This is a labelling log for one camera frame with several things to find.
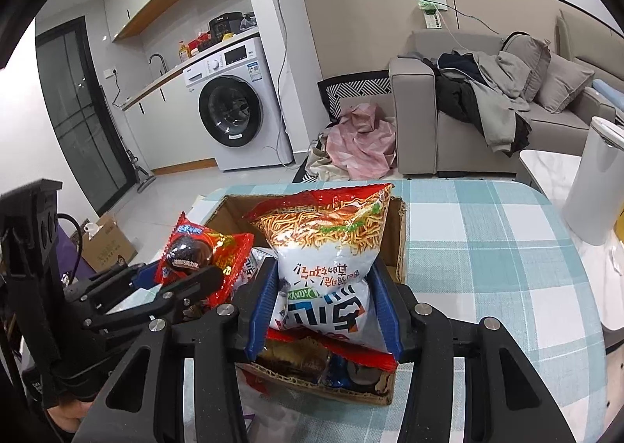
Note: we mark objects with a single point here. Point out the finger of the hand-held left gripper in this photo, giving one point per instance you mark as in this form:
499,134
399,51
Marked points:
195,284
141,277

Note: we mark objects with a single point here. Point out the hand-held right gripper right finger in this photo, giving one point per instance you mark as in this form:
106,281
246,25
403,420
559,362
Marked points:
385,306

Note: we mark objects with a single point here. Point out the red chocolate snack packet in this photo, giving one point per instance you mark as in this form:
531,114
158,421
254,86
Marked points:
219,248

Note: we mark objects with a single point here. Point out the metal faucet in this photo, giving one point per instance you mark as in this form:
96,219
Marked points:
158,58

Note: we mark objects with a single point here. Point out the blue snack packet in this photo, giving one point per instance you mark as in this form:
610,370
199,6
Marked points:
341,372

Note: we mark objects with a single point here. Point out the pile of clothes on sofa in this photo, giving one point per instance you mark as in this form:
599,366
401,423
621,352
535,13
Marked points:
453,92

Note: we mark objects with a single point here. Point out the red container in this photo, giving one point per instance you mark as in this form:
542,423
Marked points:
200,44

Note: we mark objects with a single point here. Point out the grey floor mop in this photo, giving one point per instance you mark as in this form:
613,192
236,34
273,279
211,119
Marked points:
144,177

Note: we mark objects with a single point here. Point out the grey hoodie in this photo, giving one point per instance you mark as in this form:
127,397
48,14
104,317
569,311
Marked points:
497,97

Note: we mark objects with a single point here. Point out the person's left hand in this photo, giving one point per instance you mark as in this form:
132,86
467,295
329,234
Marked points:
68,418

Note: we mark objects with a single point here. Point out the white wall power strip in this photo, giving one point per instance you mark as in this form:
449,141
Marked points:
433,14

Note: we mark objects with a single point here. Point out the checked tablecloth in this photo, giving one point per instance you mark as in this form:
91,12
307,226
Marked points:
487,253

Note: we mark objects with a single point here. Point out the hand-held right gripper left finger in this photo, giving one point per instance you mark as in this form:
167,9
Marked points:
261,306

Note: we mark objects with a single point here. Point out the black white patterned basket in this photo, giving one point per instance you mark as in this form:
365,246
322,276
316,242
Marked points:
351,87

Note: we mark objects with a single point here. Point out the grey pillow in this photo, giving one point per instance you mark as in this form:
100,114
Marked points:
529,63
565,82

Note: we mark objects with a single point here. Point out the pink cloth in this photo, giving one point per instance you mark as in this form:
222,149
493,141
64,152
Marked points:
360,145

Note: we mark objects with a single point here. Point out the yellow bottle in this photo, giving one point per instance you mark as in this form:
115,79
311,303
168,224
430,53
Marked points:
184,52

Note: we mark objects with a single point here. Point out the small cardboard box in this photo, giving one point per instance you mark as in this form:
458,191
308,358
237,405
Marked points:
109,248

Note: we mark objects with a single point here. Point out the dark chocolate snack packet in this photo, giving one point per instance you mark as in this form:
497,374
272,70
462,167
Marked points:
373,378

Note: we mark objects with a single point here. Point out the light blue cushion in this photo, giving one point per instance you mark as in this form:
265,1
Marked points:
609,94

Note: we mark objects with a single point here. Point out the brown snack packet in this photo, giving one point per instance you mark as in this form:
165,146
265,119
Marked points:
292,355

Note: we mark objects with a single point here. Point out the white kitchen cabinet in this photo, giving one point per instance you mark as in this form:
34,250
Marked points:
165,131

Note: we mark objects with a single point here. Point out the white washing machine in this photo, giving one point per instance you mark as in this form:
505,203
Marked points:
263,141

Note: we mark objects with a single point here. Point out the grey sofa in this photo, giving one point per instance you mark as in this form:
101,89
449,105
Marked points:
414,131

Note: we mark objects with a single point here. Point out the white noodle snack bag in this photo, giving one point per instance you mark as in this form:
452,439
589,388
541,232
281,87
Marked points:
256,262
321,248

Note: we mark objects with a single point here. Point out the white trash bin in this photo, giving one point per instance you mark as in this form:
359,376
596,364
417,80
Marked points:
590,180

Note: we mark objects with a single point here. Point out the black framed glass door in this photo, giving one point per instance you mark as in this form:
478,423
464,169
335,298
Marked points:
83,121

